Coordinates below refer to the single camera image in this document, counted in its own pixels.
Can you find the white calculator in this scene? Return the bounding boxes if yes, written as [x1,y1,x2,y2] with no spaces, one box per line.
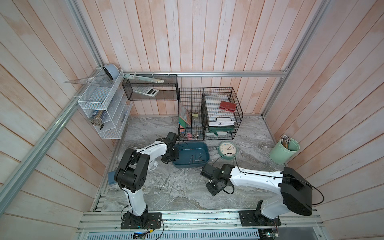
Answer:
[133,87,159,97]

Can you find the teal plastic storage box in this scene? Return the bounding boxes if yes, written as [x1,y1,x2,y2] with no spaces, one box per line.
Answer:
[173,142,210,169]

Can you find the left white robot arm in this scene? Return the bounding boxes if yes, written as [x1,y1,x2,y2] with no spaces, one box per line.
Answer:
[114,132,179,217]

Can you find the black wire wall basket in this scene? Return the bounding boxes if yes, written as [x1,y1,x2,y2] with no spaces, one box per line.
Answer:
[122,74,179,101]

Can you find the blue box at wall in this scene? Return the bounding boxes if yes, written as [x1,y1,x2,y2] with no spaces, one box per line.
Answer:
[108,171,117,185]

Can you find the red wallet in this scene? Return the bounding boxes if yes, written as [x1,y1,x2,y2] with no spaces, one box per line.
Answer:
[219,101,237,113]

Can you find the green round alarm clock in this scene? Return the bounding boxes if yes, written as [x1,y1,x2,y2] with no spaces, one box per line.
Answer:
[218,141,239,160]

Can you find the green file tray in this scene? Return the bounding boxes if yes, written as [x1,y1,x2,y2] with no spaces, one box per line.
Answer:
[208,126,235,136]

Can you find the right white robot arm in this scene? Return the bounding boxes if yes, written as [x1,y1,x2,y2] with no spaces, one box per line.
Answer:
[201,164,315,226]

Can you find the silver roll on shelf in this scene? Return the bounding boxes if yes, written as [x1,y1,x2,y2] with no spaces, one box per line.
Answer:
[89,110,106,126]

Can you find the black wire desk organizer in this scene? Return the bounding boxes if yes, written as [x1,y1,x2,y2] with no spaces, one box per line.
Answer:
[178,87,243,141]

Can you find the green pen holder cup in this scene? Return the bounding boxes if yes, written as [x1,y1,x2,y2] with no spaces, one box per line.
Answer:
[270,135,300,165]

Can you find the long green ruler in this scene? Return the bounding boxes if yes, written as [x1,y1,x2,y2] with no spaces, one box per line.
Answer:
[124,74,164,84]

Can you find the aluminium mounting rail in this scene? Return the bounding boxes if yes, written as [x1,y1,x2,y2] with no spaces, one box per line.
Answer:
[74,209,330,240]

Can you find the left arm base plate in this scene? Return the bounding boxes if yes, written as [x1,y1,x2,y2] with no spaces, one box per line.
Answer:
[121,212,162,230]

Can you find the white wire wall shelf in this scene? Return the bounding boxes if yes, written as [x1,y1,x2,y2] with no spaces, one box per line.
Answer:
[78,70,133,140]

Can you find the clear triangle ruler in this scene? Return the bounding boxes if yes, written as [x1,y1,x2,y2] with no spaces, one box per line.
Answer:
[65,75,116,88]

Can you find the white twin-bell alarm clock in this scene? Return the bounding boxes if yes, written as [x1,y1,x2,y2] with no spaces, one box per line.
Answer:
[148,159,159,171]

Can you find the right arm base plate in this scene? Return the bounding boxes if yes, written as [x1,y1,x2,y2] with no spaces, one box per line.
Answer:
[239,211,281,227]

